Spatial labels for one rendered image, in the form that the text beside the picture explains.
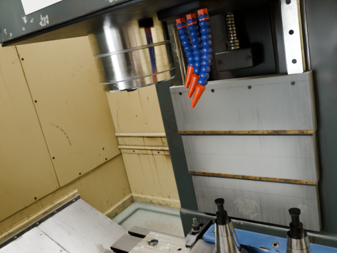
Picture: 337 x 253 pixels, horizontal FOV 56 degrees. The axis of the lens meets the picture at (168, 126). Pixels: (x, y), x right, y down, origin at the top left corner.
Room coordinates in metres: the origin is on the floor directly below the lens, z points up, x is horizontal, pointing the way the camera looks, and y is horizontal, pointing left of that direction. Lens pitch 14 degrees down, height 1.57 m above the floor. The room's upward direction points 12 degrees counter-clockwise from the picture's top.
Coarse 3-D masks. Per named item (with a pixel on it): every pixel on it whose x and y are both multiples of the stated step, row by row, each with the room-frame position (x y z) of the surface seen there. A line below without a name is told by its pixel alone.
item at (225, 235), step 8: (216, 224) 0.43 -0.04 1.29; (224, 224) 0.43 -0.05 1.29; (232, 224) 0.43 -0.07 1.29; (216, 232) 0.43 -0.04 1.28; (224, 232) 0.42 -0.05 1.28; (232, 232) 0.43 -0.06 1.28; (216, 240) 0.43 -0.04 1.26; (224, 240) 0.42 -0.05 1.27; (232, 240) 0.42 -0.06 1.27; (216, 248) 0.43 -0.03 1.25; (224, 248) 0.42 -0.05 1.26; (232, 248) 0.42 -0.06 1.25; (240, 248) 0.43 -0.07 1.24
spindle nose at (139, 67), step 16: (96, 32) 0.61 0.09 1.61; (112, 32) 0.60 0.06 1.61; (128, 32) 0.59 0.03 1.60; (144, 32) 0.60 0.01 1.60; (160, 32) 0.62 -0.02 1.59; (96, 48) 0.62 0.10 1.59; (112, 48) 0.60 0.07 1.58; (128, 48) 0.59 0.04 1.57; (144, 48) 0.60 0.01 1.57; (160, 48) 0.62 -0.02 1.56; (96, 64) 0.64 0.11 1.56; (112, 64) 0.60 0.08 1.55; (128, 64) 0.59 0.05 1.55; (144, 64) 0.60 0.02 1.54; (160, 64) 0.61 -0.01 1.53; (112, 80) 0.61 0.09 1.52; (128, 80) 0.60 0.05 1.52; (144, 80) 0.60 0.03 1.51; (160, 80) 0.61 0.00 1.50
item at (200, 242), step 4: (200, 240) 0.51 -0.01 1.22; (196, 244) 0.50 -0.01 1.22; (200, 244) 0.50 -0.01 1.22; (204, 244) 0.50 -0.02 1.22; (208, 244) 0.49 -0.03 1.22; (212, 244) 0.49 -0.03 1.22; (192, 248) 0.49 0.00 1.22; (196, 248) 0.49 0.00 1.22; (200, 248) 0.49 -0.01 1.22; (204, 248) 0.48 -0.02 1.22; (208, 248) 0.48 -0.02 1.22; (212, 248) 0.48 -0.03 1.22; (188, 252) 0.48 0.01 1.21; (192, 252) 0.48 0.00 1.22; (196, 252) 0.48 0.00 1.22; (200, 252) 0.48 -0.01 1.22; (204, 252) 0.47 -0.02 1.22; (208, 252) 0.47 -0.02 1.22
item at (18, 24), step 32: (0, 0) 0.55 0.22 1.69; (64, 0) 0.46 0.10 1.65; (96, 0) 0.43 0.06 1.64; (128, 0) 0.40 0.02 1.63; (160, 0) 0.41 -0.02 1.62; (192, 0) 0.48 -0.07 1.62; (224, 0) 0.58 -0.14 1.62; (256, 0) 0.75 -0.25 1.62; (0, 32) 0.57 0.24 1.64; (32, 32) 0.52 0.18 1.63; (64, 32) 0.55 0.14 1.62
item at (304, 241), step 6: (288, 234) 0.37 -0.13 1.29; (306, 234) 0.37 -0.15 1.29; (288, 240) 0.37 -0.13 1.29; (294, 240) 0.36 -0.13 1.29; (300, 240) 0.36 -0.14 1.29; (306, 240) 0.36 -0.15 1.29; (288, 246) 0.37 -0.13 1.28; (294, 246) 0.36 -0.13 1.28; (300, 246) 0.36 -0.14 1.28; (306, 246) 0.36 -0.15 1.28; (288, 252) 0.37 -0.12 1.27; (294, 252) 0.36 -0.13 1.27; (300, 252) 0.36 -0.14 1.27; (306, 252) 0.36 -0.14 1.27
